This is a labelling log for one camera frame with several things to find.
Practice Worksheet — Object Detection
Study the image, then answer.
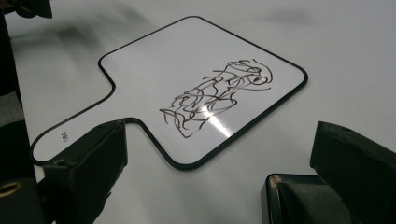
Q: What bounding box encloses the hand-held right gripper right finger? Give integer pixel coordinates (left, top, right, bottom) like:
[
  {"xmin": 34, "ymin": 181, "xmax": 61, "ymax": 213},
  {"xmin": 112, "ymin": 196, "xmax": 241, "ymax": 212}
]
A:
[{"xmin": 309, "ymin": 120, "xmax": 396, "ymax": 224}]

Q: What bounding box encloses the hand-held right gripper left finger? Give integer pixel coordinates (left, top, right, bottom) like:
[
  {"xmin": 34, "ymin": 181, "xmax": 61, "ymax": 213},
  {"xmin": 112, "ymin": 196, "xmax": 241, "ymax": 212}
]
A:
[{"xmin": 42, "ymin": 119, "xmax": 129, "ymax": 224}]

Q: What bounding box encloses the black whiteboard eraser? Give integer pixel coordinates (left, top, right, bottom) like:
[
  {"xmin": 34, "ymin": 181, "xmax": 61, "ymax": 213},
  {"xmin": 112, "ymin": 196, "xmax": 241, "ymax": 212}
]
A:
[{"xmin": 261, "ymin": 173, "xmax": 354, "ymax": 224}]

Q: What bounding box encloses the dark object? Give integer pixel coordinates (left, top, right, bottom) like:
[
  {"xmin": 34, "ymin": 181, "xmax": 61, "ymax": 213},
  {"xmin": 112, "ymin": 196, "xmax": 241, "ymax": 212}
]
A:
[{"xmin": 0, "ymin": 0, "xmax": 53, "ymax": 19}]

